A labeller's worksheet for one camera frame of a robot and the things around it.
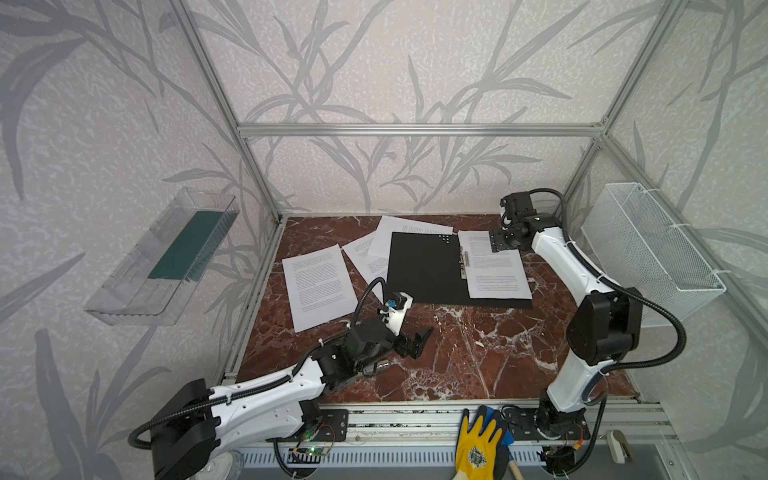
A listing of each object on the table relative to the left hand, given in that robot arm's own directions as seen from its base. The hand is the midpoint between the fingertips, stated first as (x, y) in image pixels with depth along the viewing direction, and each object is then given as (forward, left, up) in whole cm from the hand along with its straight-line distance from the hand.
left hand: (423, 313), depth 75 cm
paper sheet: (+18, +34, -19) cm, 43 cm away
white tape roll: (-31, +44, -11) cm, 55 cm away
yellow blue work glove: (-28, -14, -14) cm, 34 cm away
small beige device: (-27, -46, -14) cm, 55 cm away
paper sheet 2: (+22, -26, -17) cm, 38 cm away
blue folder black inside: (+26, -3, -19) cm, 32 cm away
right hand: (+28, -27, 0) cm, 39 cm away
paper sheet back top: (+38, +14, -18) cm, 44 cm away
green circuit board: (-28, +27, -17) cm, 42 cm away
